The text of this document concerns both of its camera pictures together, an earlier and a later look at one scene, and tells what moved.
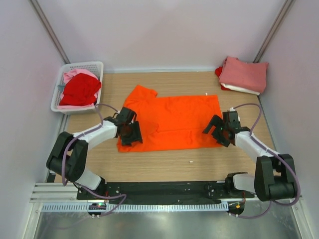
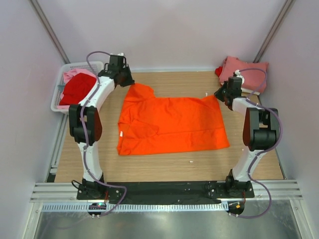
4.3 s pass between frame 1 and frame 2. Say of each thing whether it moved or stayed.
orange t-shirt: stayed
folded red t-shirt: stayed
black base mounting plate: stayed
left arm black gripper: moved
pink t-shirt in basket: stayed
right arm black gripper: moved
